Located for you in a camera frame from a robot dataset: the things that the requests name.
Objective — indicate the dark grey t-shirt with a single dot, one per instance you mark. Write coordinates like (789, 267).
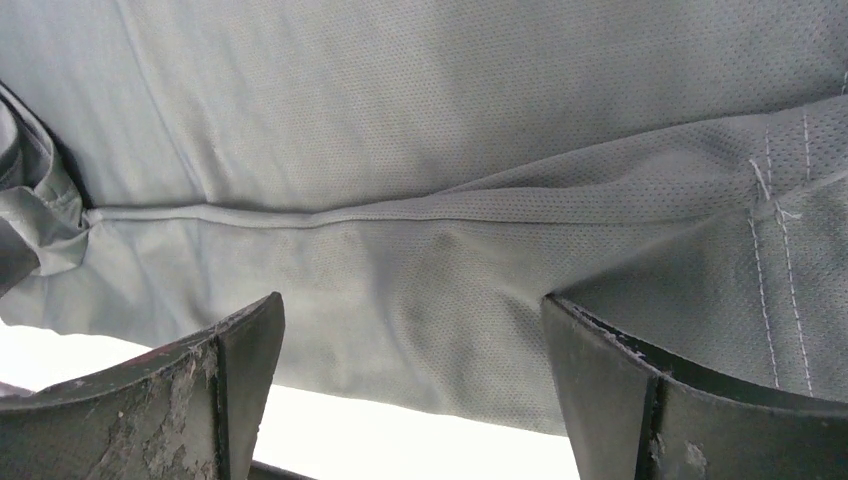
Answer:
(413, 177)

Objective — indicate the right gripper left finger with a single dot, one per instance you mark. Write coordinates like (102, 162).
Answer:
(190, 409)

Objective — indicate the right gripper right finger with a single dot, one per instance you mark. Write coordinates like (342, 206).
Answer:
(633, 410)

